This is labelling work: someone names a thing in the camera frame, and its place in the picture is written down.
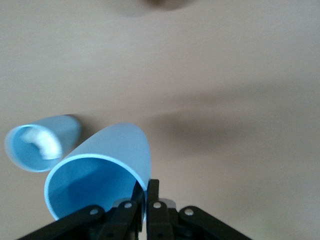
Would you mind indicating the blue plastic cup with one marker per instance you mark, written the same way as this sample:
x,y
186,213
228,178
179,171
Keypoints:
x,y
117,142
67,130

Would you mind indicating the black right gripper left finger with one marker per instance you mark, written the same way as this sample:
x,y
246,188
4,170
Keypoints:
x,y
120,222

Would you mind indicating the crumpled white tissue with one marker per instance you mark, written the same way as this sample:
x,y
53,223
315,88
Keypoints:
x,y
47,145

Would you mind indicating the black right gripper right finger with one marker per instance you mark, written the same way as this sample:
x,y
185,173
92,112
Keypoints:
x,y
157,222

